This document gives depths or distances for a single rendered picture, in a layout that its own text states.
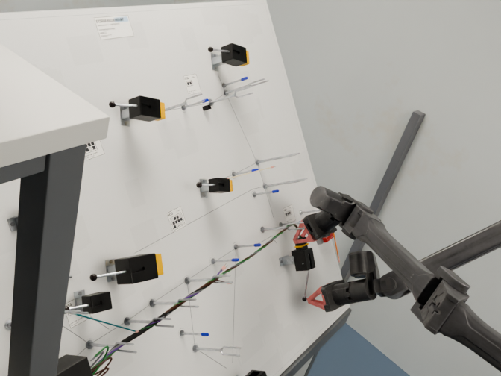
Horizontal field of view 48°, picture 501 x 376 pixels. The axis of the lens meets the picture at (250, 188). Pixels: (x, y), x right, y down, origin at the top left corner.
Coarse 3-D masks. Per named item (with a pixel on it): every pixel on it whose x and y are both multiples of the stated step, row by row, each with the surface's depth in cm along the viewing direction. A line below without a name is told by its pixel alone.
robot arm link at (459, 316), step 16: (448, 288) 103; (432, 304) 104; (448, 304) 99; (464, 304) 100; (432, 320) 100; (448, 320) 99; (464, 320) 97; (480, 320) 99; (448, 336) 99; (464, 336) 97; (480, 336) 96; (496, 336) 95; (480, 352) 96; (496, 352) 94; (496, 368) 95
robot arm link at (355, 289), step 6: (354, 276) 149; (360, 276) 148; (366, 276) 146; (372, 276) 146; (354, 282) 148; (360, 282) 146; (366, 282) 145; (372, 282) 146; (354, 288) 146; (360, 288) 145; (366, 288) 145; (372, 288) 145; (354, 294) 146; (360, 294) 145; (366, 294) 144; (372, 294) 145; (354, 300) 147; (360, 300) 146; (366, 300) 146
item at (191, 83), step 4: (184, 76) 141; (188, 76) 142; (192, 76) 144; (196, 76) 145; (184, 80) 141; (188, 80) 142; (192, 80) 143; (196, 80) 144; (188, 84) 142; (192, 84) 143; (196, 84) 144; (188, 88) 142; (192, 88) 143; (196, 88) 144; (200, 88) 145; (188, 92) 142; (192, 92) 143; (196, 92) 144; (200, 92) 145
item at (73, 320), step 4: (72, 300) 110; (68, 304) 109; (72, 304) 110; (68, 316) 108; (72, 316) 109; (76, 316) 110; (80, 316) 110; (88, 316) 112; (68, 320) 108; (72, 320) 109; (76, 320) 110; (80, 320) 110; (84, 320) 111; (72, 324) 109; (76, 324) 110
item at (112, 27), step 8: (104, 16) 125; (112, 16) 126; (120, 16) 128; (96, 24) 123; (104, 24) 124; (112, 24) 126; (120, 24) 128; (128, 24) 129; (104, 32) 124; (112, 32) 126; (120, 32) 127; (128, 32) 129
